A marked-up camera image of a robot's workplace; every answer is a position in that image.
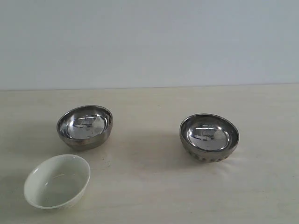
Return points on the white ceramic bowl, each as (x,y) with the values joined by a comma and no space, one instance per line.
(58,182)

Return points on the plain steel bowl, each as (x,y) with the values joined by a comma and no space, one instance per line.
(85,127)

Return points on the ribbed steel bowl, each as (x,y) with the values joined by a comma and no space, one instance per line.
(208,137)

